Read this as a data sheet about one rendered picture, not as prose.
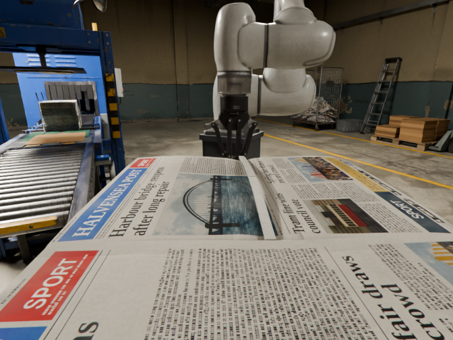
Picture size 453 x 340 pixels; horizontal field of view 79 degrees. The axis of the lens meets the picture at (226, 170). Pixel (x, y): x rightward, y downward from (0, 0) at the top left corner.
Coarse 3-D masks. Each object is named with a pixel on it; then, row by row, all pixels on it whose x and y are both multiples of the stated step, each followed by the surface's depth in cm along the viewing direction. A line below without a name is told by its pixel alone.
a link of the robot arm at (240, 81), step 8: (224, 72) 67; (232, 72) 67; (240, 72) 67; (248, 72) 68; (224, 80) 68; (232, 80) 67; (240, 80) 67; (248, 80) 69; (224, 88) 68; (232, 88) 68; (240, 88) 68; (248, 88) 69
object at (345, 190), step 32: (288, 160) 48; (320, 160) 47; (288, 192) 33; (320, 192) 33; (352, 192) 33; (384, 192) 33; (320, 224) 26; (352, 224) 26; (384, 224) 26; (416, 224) 26; (448, 224) 26
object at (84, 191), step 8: (88, 144) 191; (88, 152) 167; (88, 160) 150; (80, 168) 135; (88, 168) 135; (80, 176) 123; (88, 176) 123; (80, 184) 113; (88, 184) 113; (80, 192) 104; (88, 192) 105; (72, 200) 97; (80, 200) 96; (88, 200) 100; (72, 208) 90; (80, 208) 90; (72, 216) 85
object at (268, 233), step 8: (248, 168) 39; (248, 176) 35; (256, 184) 32; (256, 192) 30; (256, 200) 29; (264, 208) 27; (264, 216) 26; (264, 224) 25; (264, 232) 24; (272, 232) 24
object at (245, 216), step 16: (256, 160) 48; (240, 176) 40; (256, 176) 40; (240, 192) 34; (272, 192) 34; (240, 208) 29; (256, 208) 29; (272, 208) 29; (240, 224) 26; (256, 224) 26; (272, 224) 26; (288, 224) 26
